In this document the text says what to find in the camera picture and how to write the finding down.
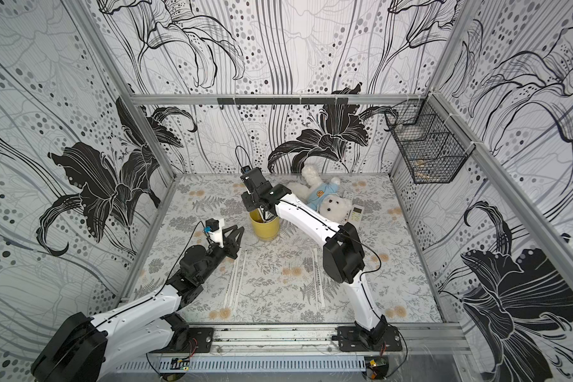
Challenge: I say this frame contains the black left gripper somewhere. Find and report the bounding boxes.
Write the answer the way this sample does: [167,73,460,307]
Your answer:
[196,225,246,283]

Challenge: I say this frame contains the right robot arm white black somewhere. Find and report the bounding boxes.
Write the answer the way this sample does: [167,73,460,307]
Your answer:
[240,166,388,350]

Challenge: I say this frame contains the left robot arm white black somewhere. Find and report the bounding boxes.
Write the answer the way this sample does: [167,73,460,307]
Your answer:
[30,219,244,381]

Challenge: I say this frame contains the bundle of wrapped straws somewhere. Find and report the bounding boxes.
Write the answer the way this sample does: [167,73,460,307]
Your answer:
[257,207,276,223]

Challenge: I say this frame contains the yellow metal cup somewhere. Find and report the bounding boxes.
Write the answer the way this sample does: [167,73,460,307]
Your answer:
[249,209,280,241]

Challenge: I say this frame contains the white plush bunny toy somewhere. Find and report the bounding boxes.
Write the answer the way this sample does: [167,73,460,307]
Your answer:
[286,165,353,224]

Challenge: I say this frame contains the white remote control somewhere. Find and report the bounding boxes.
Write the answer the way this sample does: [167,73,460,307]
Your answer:
[348,205,364,227]

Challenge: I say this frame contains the horizontal aluminium back bar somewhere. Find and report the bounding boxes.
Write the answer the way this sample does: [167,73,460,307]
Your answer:
[130,94,425,105]

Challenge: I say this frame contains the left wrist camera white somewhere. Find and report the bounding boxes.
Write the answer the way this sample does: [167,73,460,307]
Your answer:
[204,218,224,248]

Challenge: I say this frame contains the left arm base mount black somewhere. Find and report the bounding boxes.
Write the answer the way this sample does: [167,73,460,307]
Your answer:
[159,313,214,353]

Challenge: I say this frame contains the white slotted cable duct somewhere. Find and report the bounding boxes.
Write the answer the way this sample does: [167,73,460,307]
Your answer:
[116,355,365,374]

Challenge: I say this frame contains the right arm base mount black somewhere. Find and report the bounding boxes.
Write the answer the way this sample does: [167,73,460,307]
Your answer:
[331,315,403,353]

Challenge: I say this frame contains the black wire basket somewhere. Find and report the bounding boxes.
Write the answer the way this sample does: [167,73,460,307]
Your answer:
[384,95,471,185]

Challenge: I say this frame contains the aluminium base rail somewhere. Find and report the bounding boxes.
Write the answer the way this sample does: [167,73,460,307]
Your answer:
[209,322,471,357]

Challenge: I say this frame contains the aluminium frame post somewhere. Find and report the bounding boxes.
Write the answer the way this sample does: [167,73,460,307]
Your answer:
[62,1,177,183]

